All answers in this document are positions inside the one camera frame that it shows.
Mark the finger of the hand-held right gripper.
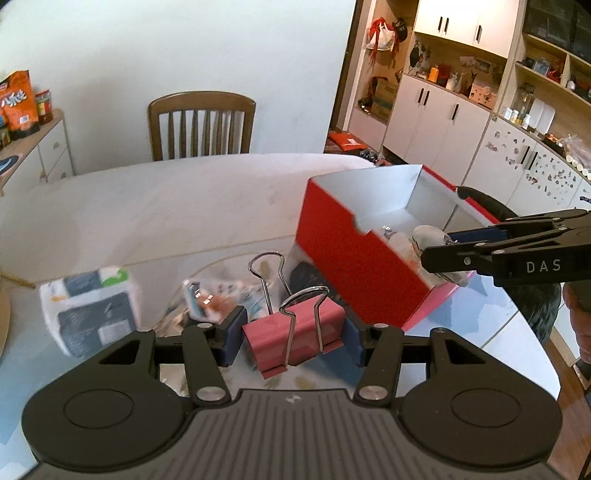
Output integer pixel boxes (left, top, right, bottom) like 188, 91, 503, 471
447, 209, 591, 246
420, 229, 591, 276

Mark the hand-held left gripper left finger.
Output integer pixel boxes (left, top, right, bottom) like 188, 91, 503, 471
95, 305, 249, 408

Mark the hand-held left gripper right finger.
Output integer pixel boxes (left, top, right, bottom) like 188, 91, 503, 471
343, 318, 492, 408

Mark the white plush toy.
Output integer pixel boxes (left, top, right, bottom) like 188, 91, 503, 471
412, 225, 476, 284

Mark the fish print snack packet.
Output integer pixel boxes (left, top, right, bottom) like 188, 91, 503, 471
182, 277, 278, 324

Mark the pink binder clip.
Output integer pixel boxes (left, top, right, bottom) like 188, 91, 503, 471
242, 251, 346, 380

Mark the red cardboard box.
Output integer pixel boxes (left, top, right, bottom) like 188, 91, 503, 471
295, 165, 513, 332

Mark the white grey tissue pack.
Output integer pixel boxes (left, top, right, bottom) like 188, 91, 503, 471
39, 265, 141, 358

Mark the white marble desktop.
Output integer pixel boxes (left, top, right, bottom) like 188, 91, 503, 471
0, 152, 561, 407

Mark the person's right hand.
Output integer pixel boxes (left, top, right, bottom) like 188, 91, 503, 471
562, 282, 591, 363

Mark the black padded jacket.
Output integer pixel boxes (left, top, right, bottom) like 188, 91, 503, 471
457, 187, 561, 344

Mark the dark blue speckled mat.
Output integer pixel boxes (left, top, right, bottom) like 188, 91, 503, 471
288, 261, 352, 319

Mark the gold spoon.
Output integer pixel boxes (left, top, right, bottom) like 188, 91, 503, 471
0, 272, 36, 289

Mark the red white hanging bag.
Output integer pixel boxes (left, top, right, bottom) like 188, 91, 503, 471
366, 17, 399, 52

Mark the beige cooking pot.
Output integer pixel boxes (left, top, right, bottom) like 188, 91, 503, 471
0, 281, 11, 361

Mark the wooden chair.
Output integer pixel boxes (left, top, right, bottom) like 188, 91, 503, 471
148, 91, 257, 161

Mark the white sideboard cabinet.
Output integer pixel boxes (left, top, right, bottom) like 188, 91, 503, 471
0, 108, 75, 197

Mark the red lidded jar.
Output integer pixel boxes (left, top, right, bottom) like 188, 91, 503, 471
34, 90, 54, 124

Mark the orange snack bag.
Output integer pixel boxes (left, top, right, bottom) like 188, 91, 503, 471
0, 70, 40, 141

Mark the white wall cabinet unit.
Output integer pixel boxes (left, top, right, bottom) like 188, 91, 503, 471
346, 0, 591, 217

